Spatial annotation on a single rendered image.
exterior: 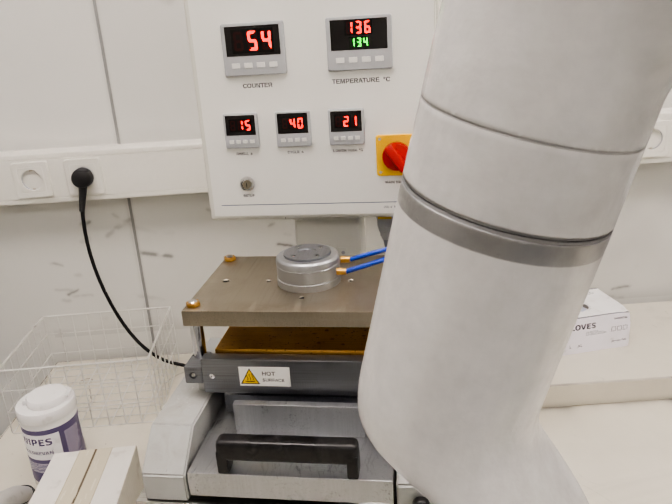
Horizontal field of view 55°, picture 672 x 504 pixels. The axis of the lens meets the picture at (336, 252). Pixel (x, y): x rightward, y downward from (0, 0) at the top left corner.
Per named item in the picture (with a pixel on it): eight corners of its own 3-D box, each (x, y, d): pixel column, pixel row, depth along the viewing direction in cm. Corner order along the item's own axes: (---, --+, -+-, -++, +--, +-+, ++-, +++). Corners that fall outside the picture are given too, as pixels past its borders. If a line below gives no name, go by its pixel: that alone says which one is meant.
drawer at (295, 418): (258, 363, 97) (252, 317, 94) (404, 366, 94) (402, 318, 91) (191, 501, 70) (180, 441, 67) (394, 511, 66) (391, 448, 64)
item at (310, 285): (245, 296, 99) (235, 216, 95) (448, 297, 95) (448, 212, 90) (191, 379, 77) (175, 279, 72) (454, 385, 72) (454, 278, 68)
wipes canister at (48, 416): (46, 458, 108) (26, 380, 103) (98, 454, 108) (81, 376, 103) (24, 493, 100) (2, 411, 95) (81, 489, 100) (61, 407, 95)
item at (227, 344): (254, 316, 93) (247, 254, 89) (408, 317, 89) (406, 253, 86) (218, 379, 77) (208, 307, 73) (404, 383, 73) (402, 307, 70)
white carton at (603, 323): (490, 334, 130) (490, 301, 128) (593, 319, 134) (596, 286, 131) (516, 363, 119) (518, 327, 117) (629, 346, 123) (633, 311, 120)
